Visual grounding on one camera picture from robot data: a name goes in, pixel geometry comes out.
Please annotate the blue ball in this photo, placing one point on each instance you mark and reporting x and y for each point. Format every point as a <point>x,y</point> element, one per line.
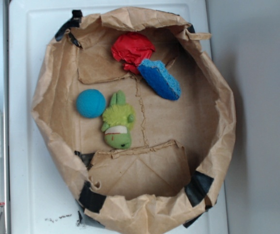
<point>90,103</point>

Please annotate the brown paper bag bin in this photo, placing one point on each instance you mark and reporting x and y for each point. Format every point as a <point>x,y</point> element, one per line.
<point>180,151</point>

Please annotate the green plush toy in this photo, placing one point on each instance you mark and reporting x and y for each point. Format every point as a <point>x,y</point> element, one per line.
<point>118,120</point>

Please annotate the blue sponge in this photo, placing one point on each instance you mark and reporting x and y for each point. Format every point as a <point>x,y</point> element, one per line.
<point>159,79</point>

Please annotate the red crumpled cloth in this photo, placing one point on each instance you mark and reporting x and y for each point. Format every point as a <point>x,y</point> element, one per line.
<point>132,48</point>

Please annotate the white tray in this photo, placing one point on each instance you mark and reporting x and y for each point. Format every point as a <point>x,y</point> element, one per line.
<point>41,203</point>

